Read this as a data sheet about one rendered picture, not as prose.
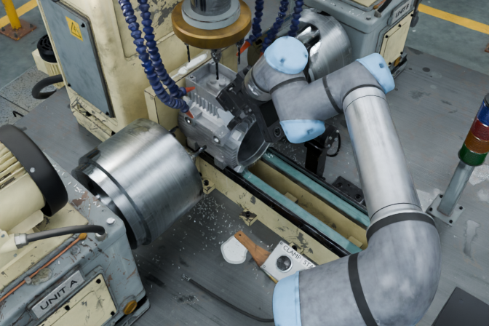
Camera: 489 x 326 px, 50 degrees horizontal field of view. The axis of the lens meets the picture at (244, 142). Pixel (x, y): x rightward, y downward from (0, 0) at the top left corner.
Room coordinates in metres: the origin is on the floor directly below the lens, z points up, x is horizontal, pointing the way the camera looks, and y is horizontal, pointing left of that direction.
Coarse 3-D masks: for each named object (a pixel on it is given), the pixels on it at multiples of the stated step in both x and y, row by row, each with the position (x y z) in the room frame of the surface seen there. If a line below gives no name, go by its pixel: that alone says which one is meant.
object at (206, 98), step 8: (208, 64) 1.06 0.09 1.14; (200, 72) 1.04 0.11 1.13; (208, 72) 1.06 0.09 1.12; (224, 72) 1.05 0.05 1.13; (232, 72) 1.03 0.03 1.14; (192, 80) 1.00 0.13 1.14; (200, 80) 1.03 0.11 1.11; (208, 80) 1.03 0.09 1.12; (216, 80) 1.01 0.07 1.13; (224, 80) 1.03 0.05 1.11; (232, 80) 1.03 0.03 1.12; (200, 88) 0.97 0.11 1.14; (208, 88) 1.00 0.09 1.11; (216, 88) 0.98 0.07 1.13; (192, 96) 0.99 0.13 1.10; (200, 96) 0.97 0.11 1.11; (208, 96) 0.95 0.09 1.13; (216, 96) 0.94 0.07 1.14; (200, 104) 0.97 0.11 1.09; (208, 104) 0.95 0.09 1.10; (216, 104) 0.93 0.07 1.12; (216, 112) 0.93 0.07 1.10
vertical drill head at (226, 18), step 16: (192, 0) 0.98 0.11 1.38; (208, 0) 0.96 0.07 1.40; (224, 0) 0.97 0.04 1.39; (240, 0) 1.06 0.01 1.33; (176, 16) 0.99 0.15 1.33; (192, 16) 0.96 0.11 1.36; (208, 16) 0.96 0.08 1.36; (224, 16) 0.96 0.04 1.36; (240, 16) 0.99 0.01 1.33; (176, 32) 0.96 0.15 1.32; (192, 32) 0.93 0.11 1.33; (208, 32) 0.93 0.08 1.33; (224, 32) 0.93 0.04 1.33; (240, 32) 0.94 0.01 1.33; (208, 48) 0.92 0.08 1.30
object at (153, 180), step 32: (128, 128) 0.83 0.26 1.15; (160, 128) 0.81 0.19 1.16; (96, 160) 0.72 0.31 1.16; (128, 160) 0.72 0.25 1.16; (160, 160) 0.73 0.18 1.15; (192, 160) 0.76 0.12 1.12; (96, 192) 0.68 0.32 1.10; (128, 192) 0.65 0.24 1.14; (160, 192) 0.67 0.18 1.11; (192, 192) 0.71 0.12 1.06; (128, 224) 0.61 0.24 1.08; (160, 224) 0.64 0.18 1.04
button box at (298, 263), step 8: (280, 248) 0.56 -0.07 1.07; (288, 248) 0.56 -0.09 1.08; (272, 256) 0.55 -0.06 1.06; (288, 256) 0.54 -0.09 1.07; (296, 256) 0.54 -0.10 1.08; (264, 264) 0.53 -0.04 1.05; (272, 264) 0.53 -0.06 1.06; (296, 264) 0.52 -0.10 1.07; (304, 264) 0.52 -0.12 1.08; (312, 264) 0.52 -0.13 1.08; (272, 272) 0.51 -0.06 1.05; (280, 272) 0.51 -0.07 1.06; (288, 272) 0.51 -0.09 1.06
